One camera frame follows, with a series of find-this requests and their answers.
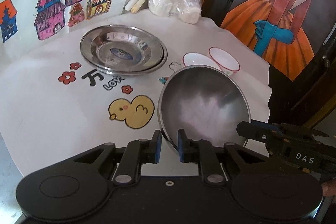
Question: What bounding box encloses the small steel bowl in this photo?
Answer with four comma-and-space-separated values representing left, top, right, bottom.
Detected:
158, 65, 251, 148

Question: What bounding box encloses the white bowl red rim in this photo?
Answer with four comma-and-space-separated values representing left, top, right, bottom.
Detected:
182, 52, 221, 70
208, 47, 240, 76

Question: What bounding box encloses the person's right hand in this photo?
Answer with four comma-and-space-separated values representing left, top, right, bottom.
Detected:
321, 178, 336, 197

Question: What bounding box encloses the white printed table cloth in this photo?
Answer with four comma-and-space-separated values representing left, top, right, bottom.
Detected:
1, 10, 272, 175

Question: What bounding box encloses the steel plate with sticker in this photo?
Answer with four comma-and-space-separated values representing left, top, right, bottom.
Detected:
81, 41, 167, 76

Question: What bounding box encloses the orange dress lady painting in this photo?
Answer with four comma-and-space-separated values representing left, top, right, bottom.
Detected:
221, 0, 335, 80

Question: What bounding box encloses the beige rolled stick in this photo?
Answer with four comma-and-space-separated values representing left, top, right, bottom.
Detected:
130, 0, 147, 14

